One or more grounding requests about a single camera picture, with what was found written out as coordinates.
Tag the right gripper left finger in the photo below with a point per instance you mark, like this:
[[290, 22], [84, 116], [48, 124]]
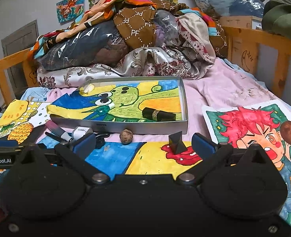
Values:
[[74, 154]]

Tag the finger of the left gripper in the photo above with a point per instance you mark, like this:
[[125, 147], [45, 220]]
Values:
[[8, 143]]

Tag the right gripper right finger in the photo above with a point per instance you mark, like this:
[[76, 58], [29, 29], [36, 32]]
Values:
[[213, 156]]

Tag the white charger plug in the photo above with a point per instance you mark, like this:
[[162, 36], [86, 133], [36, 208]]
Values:
[[80, 131]]

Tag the black curved hook clip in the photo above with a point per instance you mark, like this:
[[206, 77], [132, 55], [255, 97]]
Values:
[[100, 139]]

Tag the purple grey marker pen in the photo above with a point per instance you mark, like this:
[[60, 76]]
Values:
[[58, 131]]

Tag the black pyramid block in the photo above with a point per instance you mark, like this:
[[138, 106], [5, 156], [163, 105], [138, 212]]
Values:
[[176, 144]]

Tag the brown walnut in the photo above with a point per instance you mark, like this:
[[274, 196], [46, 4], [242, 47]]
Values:
[[126, 136]]

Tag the black safety razor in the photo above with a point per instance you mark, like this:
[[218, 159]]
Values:
[[58, 139]]

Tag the pineapple building painting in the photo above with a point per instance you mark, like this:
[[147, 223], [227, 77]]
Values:
[[21, 118]]

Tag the red haired character painting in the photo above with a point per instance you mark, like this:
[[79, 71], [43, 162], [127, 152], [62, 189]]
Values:
[[267, 124]]

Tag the grey metal tray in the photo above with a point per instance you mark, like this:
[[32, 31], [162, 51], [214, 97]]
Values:
[[155, 128]]

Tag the blue yellow red painting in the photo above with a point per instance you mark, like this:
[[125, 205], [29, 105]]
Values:
[[139, 158]]

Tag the green dinosaur painting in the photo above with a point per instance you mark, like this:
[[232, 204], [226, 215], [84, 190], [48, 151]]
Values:
[[118, 102]]

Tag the pink bed sheet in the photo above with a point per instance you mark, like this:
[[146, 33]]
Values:
[[221, 87]]

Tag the plastic bagged dark quilt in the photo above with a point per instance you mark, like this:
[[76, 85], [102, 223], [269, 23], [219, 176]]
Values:
[[100, 44]]

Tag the floral satin quilt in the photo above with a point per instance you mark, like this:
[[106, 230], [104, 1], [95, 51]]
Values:
[[184, 50]]

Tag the brown PF patterned blanket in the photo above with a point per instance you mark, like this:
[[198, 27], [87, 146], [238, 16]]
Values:
[[135, 23]]

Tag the colourful striped blanket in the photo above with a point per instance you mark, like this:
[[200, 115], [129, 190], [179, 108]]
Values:
[[102, 11]]

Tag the green fabric bundle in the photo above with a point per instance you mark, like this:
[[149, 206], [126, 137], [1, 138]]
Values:
[[277, 18]]

